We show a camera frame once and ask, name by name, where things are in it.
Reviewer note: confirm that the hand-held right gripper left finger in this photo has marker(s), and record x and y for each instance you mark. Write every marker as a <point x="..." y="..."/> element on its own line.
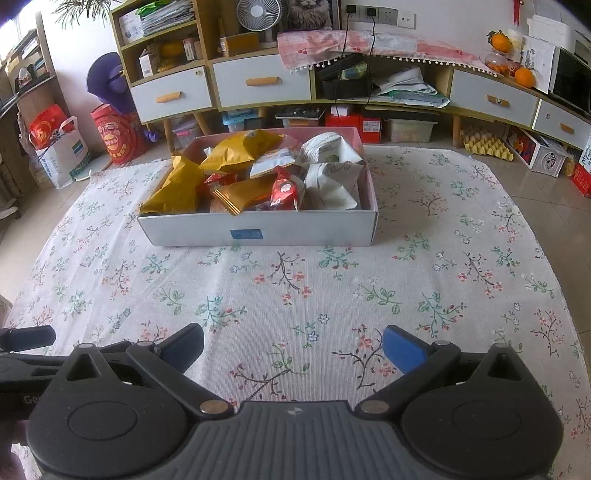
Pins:
<point x="184" y="346"/>

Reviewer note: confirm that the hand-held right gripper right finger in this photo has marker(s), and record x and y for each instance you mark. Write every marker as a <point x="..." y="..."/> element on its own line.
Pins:
<point x="404" y="350"/>

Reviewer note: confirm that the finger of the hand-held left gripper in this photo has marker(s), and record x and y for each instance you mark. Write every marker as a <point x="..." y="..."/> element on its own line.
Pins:
<point x="27" y="338"/>

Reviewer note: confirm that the crinkled mustard snack packet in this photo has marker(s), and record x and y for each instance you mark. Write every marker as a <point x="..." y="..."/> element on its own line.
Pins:
<point x="175" y="194"/>

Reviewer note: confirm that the white box pink inside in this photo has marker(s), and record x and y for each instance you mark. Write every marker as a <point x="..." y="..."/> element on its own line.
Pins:
<point x="300" y="230"/>

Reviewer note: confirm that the golden brown snack packet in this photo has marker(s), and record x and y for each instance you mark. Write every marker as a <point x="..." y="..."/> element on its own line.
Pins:
<point x="244" y="194"/>

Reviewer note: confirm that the small red snack packet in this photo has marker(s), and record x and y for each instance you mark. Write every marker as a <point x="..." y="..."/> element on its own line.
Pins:
<point x="284" y="191"/>
<point x="217" y="181"/>

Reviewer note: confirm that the white text packet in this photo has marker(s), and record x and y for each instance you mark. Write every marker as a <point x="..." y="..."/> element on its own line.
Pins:
<point x="332" y="184"/>

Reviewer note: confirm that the cream snack packet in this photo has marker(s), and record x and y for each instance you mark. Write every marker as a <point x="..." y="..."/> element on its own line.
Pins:
<point x="272" y="164"/>

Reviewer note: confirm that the yellow packet white sticker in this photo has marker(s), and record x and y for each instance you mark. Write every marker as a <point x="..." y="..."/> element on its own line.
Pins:
<point x="235" y="150"/>

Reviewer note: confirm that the white packet nut print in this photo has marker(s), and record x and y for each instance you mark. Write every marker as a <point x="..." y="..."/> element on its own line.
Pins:
<point x="323" y="147"/>

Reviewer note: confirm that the floral tablecloth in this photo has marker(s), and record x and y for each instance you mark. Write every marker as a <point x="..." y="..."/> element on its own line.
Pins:
<point x="323" y="286"/>

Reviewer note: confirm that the white shopping bag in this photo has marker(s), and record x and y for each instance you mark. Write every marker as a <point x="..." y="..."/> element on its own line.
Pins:
<point x="62" y="159"/>

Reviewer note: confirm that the clear storage box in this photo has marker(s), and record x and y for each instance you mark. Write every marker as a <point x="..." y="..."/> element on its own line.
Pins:
<point x="187" y="134"/>
<point x="411" y="131"/>

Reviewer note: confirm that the red gift bag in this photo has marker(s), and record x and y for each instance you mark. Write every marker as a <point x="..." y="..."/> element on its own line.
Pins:
<point x="44" y="124"/>

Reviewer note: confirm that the red printed bag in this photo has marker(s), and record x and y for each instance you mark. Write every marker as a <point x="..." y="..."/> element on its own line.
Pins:
<point x="117" y="136"/>

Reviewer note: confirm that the yellow egg tray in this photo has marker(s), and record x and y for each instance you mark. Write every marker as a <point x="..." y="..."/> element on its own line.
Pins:
<point x="487" y="144"/>

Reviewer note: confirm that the red box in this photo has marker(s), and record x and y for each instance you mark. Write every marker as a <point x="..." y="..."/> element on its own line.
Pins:
<point x="369" y="129"/>

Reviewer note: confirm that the blue lidded storage box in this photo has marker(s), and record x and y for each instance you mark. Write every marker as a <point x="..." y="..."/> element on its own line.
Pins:
<point x="233" y="121"/>

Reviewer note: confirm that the white printed carton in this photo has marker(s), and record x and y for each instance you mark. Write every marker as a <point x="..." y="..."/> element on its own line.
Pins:
<point x="542" y="157"/>

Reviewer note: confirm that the red carton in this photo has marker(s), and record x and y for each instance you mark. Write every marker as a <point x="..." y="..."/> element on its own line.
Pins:
<point x="581" y="182"/>

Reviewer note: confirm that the dark shelf unit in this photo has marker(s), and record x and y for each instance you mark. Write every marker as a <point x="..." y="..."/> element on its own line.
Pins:
<point x="27" y="92"/>

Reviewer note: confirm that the small white box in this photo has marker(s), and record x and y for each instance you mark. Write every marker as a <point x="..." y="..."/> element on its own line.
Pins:
<point x="341" y="110"/>

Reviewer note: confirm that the black tray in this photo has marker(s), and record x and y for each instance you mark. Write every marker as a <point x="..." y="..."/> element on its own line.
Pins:
<point x="300" y="115"/>

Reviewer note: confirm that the folded paper stack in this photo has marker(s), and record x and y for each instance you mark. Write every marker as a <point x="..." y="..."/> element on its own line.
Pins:
<point x="406" y="87"/>

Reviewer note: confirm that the blue white carton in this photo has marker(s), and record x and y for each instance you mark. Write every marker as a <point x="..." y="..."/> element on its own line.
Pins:
<point x="584" y="157"/>

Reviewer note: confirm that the black bag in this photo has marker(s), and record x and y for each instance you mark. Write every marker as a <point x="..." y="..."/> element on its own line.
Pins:
<point x="344" y="87"/>

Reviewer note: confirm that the green patterned pouch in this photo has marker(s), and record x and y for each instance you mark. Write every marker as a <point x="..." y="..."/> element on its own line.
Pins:
<point x="356" y="70"/>

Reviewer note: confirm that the yellow fruit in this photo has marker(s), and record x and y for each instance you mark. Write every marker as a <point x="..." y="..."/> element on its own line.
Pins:
<point x="171" y="50"/>

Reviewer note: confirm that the small printed box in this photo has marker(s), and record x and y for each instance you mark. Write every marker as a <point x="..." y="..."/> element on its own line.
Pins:
<point x="191" y="48"/>

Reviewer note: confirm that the orange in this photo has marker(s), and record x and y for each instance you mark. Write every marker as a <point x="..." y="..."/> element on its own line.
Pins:
<point x="500" y="41"/>
<point x="525" y="78"/>

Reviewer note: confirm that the glass jar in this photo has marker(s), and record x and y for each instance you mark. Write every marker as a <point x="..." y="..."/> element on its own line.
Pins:
<point x="496" y="62"/>

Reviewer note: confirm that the cardboard box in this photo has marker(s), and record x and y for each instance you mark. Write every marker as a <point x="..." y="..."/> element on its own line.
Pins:
<point x="240" y="45"/>

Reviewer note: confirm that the pink fringed cloth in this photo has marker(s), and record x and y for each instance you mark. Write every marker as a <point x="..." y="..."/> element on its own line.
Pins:
<point x="314" y="46"/>

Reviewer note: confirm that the white microwave oven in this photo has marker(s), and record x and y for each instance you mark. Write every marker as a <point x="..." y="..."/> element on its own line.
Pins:
<point x="572" y="81"/>

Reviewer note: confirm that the white printed bag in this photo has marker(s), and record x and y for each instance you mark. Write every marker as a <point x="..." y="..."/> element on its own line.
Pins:
<point x="540" y="62"/>

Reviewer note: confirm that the wooden cabinet with shelves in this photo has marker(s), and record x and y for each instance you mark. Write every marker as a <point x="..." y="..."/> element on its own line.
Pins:
<point x="207" y="27"/>

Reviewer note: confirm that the stack of papers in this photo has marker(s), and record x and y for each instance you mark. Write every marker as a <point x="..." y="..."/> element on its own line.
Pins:
<point x="168" y="18"/>

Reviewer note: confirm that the green plant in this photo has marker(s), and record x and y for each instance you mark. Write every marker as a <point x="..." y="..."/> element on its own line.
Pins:
<point x="83" y="5"/>

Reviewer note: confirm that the white desk fan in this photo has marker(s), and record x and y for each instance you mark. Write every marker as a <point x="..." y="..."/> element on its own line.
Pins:
<point x="257" y="14"/>

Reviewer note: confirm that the cat picture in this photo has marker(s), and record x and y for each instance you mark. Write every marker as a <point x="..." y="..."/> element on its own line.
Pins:
<point x="311" y="11"/>

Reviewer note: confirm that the white foam box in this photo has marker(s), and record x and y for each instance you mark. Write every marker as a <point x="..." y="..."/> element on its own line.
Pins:
<point x="551" y="27"/>

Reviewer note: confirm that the grey wall outlet row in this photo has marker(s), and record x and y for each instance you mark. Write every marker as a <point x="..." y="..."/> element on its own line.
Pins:
<point x="383" y="14"/>

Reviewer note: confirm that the red wall ornament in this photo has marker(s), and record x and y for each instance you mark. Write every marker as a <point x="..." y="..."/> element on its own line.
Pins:
<point x="515" y="11"/>

